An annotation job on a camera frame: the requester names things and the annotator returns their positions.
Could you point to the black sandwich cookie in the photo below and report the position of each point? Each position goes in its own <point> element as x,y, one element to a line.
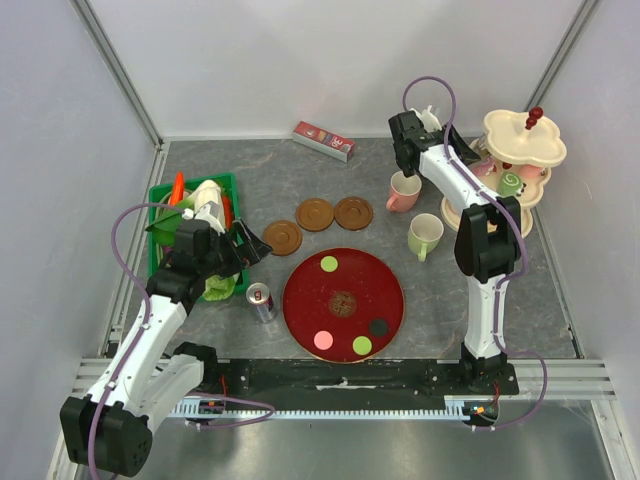
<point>378,327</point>

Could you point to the pink swirl cake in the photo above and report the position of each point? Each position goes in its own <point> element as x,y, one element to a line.
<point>529,171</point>
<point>484,167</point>

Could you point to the white cable duct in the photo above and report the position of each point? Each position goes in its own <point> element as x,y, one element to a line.
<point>195,408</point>

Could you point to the brown coaster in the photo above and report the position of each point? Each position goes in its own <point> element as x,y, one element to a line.
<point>283,236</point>
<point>315,214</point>
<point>353,213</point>

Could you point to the energy drink can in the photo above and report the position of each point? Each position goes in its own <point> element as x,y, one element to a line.
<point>259,297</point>

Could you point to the red snack box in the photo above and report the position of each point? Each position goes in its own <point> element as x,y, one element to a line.
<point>323,141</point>

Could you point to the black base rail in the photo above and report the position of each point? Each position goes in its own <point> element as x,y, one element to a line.
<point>252,376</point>

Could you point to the green swirl cake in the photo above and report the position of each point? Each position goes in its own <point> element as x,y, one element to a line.
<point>510,184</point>

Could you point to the pink mug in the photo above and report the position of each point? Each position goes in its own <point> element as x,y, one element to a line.
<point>404,192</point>

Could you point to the dark red round tray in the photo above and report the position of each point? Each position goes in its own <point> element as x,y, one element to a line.
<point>342,302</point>

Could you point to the toy napa cabbage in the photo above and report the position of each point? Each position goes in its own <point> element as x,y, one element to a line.
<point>206,203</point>

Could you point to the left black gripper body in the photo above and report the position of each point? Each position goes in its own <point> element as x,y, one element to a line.
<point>222,259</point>

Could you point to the green mug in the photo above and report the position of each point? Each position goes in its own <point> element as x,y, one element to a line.
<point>424,234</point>

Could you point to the cream three tier stand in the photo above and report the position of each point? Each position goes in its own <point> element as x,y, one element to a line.
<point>518,138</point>

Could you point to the metal tongs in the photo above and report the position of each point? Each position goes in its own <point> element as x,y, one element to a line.
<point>480,145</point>

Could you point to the green plastic basket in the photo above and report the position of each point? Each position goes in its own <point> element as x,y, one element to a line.
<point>161,194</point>

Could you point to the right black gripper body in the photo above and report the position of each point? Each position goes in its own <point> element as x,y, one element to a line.
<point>405,169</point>

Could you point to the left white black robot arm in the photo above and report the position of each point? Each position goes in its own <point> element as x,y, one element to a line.
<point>111,428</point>

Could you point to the toy orange carrot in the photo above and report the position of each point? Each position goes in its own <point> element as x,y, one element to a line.
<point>178,188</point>

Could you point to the pink macaron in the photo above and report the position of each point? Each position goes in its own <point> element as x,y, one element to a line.
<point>323,340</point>

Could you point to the green macaron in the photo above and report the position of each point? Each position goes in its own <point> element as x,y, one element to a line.
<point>362,345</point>
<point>329,263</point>

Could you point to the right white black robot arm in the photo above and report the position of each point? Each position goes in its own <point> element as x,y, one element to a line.
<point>487,246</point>

